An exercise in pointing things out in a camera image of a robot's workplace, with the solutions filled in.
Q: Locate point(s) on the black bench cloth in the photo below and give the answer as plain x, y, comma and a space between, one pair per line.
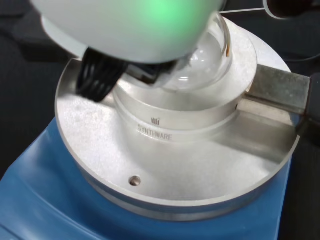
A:
25, 62

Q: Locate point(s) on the heater with blue base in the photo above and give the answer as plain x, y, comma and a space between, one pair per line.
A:
175, 162

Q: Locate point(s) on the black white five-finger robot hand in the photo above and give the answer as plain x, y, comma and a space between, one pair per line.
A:
125, 27

